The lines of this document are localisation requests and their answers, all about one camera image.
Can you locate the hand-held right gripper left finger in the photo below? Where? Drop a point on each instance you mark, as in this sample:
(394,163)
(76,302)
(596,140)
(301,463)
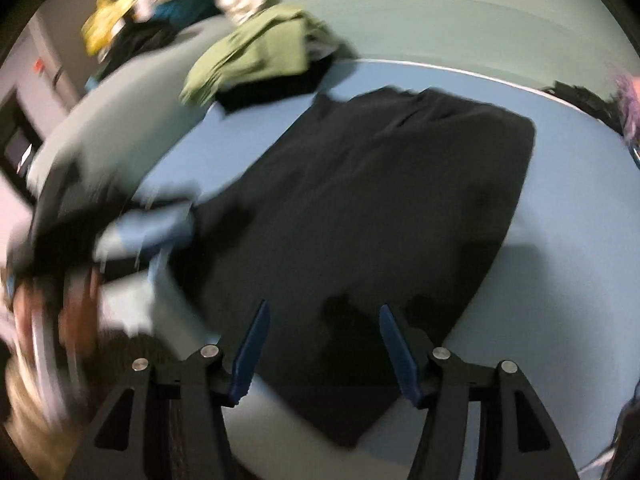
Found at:
(251,352)

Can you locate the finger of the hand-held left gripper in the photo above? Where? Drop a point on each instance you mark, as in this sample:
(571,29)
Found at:
(145,232)

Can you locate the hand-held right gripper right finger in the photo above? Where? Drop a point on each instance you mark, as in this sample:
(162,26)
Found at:
(400,360)

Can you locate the black garment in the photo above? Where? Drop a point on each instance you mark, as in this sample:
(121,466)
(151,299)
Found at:
(360,200)

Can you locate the person's left hand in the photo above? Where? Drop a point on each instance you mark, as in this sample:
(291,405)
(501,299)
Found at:
(79,312)

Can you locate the pale grey cloth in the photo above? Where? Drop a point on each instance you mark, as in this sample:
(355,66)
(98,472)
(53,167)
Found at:
(120,120)

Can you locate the black folded clothing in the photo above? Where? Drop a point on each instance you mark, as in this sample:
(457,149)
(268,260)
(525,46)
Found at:
(280,82)

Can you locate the green garment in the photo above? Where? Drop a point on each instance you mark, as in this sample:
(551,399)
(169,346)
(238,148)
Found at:
(250,55)

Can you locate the yellow garment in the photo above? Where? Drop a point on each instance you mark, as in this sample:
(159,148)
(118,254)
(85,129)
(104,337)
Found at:
(106,22)

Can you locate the teal garment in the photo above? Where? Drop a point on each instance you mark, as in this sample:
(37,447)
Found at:
(186,9)

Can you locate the dark garment at edge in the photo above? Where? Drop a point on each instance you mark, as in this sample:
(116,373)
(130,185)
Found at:
(582,99)

